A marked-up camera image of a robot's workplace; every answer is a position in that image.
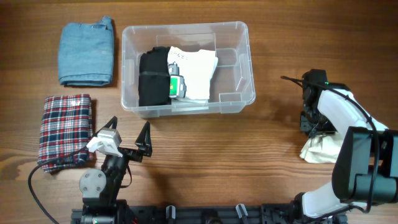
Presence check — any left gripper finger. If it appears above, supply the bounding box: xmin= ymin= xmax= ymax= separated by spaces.
xmin=135 ymin=121 xmax=152 ymax=149
xmin=99 ymin=116 xmax=118 ymax=134

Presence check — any cream cloth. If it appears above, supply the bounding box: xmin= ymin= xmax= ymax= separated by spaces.
xmin=299 ymin=134 xmax=344 ymax=164

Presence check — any black cloth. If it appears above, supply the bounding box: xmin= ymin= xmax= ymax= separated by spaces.
xmin=138 ymin=47 xmax=171 ymax=106

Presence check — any clear plastic storage bin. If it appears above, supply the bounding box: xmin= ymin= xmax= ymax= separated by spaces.
xmin=121 ymin=21 xmax=256 ymax=118

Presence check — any white printed t-shirt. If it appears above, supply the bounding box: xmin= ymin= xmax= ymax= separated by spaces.
xmin=167 ymin=46 xmax=218 ymax=101

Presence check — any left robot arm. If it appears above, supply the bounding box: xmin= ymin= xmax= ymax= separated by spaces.
xmin=71 ymin=116 xmax=152 ymax=224

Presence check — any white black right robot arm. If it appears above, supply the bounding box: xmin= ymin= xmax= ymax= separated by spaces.
xmin=284 ymin=69 xmax=397 ymax=223

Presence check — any folded red plaid cloth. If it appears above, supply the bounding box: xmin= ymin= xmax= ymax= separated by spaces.
xmin=37 ymin=94 xmax=93 ymax=172

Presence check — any folded blue denim cloth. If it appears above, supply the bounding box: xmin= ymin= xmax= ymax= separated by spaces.
xmin=58 ymin=16 xmax=114 ymax=86

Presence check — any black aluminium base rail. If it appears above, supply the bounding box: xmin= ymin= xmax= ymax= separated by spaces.
xmin=70 ymin=202 xmax=348 ymax=224

